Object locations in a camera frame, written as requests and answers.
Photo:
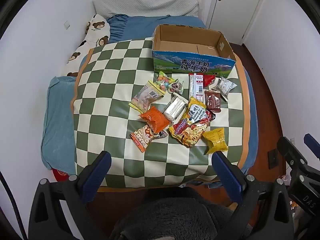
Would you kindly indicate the white wall socket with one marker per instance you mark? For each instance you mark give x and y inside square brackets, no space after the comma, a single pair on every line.
[66,25]

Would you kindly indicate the white door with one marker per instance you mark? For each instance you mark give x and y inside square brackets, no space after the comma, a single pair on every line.
[237,10]

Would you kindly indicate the dark wall socket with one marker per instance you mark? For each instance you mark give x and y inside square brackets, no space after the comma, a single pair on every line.
[272,158]

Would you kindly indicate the colourful candy bag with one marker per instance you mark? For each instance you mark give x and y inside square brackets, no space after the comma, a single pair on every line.
[163,82]

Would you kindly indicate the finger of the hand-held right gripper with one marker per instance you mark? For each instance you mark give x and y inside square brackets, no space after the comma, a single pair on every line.
[291,152]
[312,143]

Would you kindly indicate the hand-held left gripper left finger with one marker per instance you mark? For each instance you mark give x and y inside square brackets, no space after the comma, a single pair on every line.
[96,177]

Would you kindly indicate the blue fleece blanket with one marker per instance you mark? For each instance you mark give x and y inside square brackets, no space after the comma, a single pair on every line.
[57,120]

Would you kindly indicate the white grey snack packet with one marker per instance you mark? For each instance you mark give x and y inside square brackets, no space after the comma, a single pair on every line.
[225,86]

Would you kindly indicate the small red snack packet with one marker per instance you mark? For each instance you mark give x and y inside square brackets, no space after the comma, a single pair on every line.
[208,80]

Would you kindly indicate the green white checkered blanket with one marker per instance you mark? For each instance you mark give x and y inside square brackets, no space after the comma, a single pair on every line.
[112,130]

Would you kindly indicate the long white stick packet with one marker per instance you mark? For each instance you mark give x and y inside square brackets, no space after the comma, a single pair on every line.
[197,87]

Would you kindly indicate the small picture snack packet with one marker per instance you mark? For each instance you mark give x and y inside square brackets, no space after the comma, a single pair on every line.
[176,86]

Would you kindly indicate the yellow-edged pastry packet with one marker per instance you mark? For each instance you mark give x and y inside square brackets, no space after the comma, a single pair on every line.
[146,97]

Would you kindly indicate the brown snack packet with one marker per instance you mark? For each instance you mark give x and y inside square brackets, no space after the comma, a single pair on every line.
[212,101]

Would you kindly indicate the orange snack packet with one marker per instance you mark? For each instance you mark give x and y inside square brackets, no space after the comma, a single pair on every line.
[153,120]

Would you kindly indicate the bear print pillow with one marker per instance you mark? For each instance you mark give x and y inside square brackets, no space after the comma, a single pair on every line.
[97,27]

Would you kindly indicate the grey textured pillow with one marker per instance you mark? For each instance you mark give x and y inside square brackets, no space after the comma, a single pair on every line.
[145,5]

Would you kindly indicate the plastic bag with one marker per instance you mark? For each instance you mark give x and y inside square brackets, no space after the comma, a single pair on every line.
[285,178]

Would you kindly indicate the small yellow snack packet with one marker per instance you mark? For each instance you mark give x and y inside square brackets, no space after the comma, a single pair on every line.
[215,140]

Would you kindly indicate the orange white biscuit packet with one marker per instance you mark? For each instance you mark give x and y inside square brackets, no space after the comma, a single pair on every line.
[143,137]

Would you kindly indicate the yellow instant noodle packet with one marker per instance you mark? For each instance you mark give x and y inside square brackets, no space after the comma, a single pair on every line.
[190,133]

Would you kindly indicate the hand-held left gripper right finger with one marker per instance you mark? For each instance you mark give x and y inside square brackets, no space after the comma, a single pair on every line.
[227,177]

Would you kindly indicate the printed cardboard box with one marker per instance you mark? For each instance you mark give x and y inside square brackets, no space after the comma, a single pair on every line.
[190,65]

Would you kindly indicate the red printed bag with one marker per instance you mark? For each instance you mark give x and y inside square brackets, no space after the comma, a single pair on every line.
[60,173]

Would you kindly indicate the silver wafer packet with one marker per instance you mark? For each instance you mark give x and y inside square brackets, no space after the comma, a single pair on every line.
[175,106]

